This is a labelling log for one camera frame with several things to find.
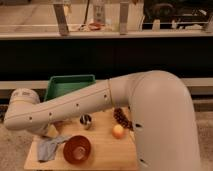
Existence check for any grey-blue cloth towel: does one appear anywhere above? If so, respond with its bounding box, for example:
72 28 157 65
37 136 70 162

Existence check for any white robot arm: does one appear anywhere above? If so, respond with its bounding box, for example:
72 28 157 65
4 70 201 171

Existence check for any small metal cup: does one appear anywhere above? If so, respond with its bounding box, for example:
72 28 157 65
80 114 92 130

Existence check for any dark pine cone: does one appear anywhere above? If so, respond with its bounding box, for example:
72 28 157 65
113 108 133 130

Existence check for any orange round fruit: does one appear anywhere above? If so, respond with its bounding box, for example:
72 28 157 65
112 124 124 139

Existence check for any green plastic tray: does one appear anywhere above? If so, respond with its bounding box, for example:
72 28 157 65
44 74 95 101

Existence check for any wooden cutting board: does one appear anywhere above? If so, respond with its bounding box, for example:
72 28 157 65
24 109 138 171

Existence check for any red-brown bowl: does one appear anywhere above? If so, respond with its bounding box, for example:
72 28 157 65
63 135 91 165

